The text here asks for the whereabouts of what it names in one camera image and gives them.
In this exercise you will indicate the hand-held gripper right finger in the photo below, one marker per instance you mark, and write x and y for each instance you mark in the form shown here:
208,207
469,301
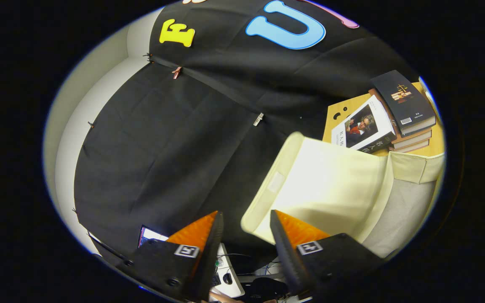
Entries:
284,252

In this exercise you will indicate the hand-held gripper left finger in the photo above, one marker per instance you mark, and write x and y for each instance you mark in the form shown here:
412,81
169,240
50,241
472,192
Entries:
213,252

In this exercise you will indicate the grey fabric storage box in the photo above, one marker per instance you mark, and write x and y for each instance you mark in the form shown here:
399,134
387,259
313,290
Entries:
331,185

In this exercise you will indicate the open laptop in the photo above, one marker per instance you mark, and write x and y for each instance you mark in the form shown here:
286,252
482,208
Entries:
153,234

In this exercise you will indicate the black computer mouse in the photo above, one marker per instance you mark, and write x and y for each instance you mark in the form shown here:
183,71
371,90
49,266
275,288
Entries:
227,277

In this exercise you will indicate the white portrait book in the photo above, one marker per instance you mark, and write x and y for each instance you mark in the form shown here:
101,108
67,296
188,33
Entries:
362,128

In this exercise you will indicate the brown cover book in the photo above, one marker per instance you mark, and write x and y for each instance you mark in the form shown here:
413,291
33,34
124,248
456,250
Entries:
411,146
411,137

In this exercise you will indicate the pink clothespin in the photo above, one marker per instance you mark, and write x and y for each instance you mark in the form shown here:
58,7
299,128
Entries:
177,72

